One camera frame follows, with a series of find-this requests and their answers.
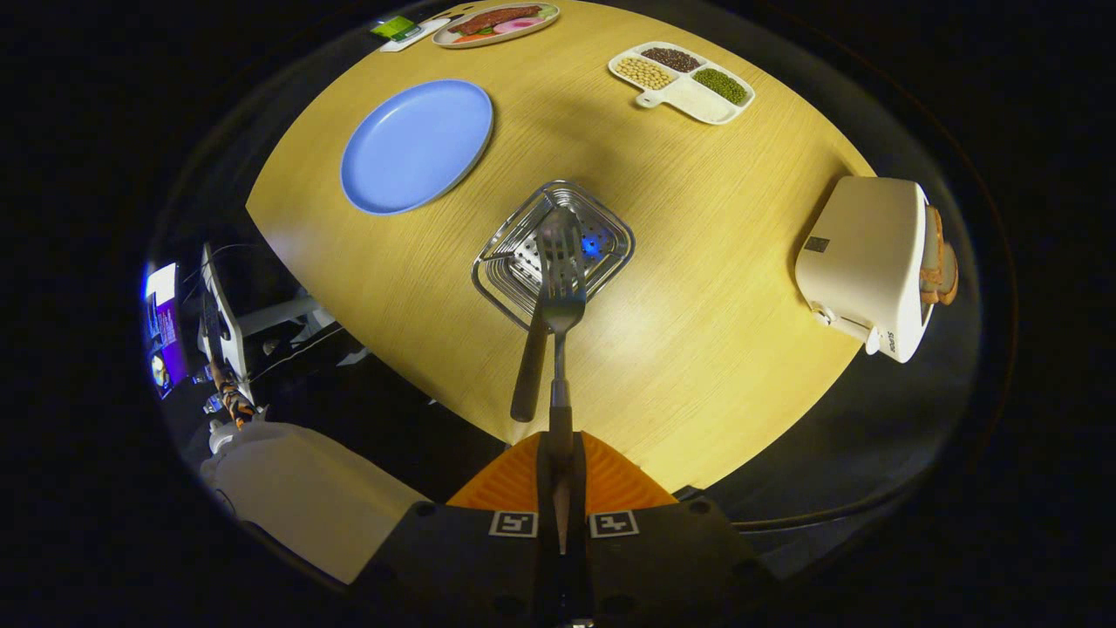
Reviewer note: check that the person's white clothing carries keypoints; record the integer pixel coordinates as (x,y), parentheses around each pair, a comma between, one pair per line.
(305,497)

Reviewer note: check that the white divided dish with beans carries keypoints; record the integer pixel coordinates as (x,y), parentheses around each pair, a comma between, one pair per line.
(689,87)

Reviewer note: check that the computer monitor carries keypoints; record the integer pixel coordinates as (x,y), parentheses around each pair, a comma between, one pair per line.
(164,331)

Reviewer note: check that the white toaster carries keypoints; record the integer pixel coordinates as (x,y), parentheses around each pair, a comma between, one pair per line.
(863,262)

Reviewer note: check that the plate of food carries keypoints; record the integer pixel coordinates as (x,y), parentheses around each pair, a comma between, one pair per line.
(497,22)

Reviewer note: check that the blue plate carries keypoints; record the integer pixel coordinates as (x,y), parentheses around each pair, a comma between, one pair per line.
(414,148)

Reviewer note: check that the metal drainer basket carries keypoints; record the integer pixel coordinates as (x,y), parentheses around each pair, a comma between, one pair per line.
(506,262)

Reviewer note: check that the toasted bread slice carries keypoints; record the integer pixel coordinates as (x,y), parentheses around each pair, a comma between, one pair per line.
(950,275)
(931,253)

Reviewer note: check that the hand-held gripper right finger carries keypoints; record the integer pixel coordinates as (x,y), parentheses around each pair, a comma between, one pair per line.
(671,567)

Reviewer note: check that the green drink bottle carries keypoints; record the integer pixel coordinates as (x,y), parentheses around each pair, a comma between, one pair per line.
(394,28)

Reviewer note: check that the white square coaster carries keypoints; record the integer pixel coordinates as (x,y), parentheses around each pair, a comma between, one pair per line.
(427,33)

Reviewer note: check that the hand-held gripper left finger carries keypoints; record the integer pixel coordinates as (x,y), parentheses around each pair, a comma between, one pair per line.
(453,567)

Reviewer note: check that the white desk frame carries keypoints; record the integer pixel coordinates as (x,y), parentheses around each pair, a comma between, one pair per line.
(261,318)

